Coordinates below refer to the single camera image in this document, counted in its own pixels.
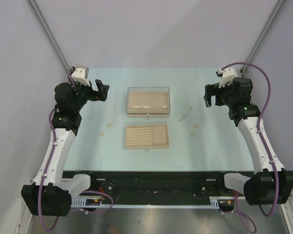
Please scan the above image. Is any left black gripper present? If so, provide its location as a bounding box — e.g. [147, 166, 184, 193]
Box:
[68, 74, 109, 112]

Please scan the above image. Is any silver rhinestone chain necklace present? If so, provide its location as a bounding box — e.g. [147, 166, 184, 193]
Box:
[178, 105, 196, 121]

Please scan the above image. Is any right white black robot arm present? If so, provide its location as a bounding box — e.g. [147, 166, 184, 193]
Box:
[204, 77, 293, 205]

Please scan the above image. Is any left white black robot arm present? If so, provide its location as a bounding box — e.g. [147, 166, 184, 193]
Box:
[21, 79, 110, 217]

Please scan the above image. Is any beige jewelry box clear case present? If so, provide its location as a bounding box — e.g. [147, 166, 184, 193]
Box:
[126, 87, 170, 119]

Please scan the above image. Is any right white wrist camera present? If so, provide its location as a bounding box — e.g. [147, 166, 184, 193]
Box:
[216, 67, 237, 88]

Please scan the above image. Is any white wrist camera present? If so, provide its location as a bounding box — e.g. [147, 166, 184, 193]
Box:
[71, 65, 90, 86]
[216, 67, 237, 88]

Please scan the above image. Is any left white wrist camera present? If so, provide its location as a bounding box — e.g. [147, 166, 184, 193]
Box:
[71, 65, 90, 86]

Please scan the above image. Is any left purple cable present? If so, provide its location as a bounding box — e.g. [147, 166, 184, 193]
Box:
[38, 67, 76, 232]

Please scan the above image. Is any beige velvet ring tray drawer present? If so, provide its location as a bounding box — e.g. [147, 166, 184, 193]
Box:
[125, 124, 169, 150]

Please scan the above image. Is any left aluminium frame post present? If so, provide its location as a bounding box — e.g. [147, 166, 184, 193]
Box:
[26, 0, 68, 68]

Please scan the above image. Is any aluminium frame post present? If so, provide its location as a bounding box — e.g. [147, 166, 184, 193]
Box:
[245, 0, 287, 63]
[26, 0, 68, 68]

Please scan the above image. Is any grey slotted cable duct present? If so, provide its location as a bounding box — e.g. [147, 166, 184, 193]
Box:
[71, 197, 234, 209]

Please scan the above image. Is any right aluminium frame post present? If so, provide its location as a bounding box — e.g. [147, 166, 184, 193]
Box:
[245, 0, 287, 63]

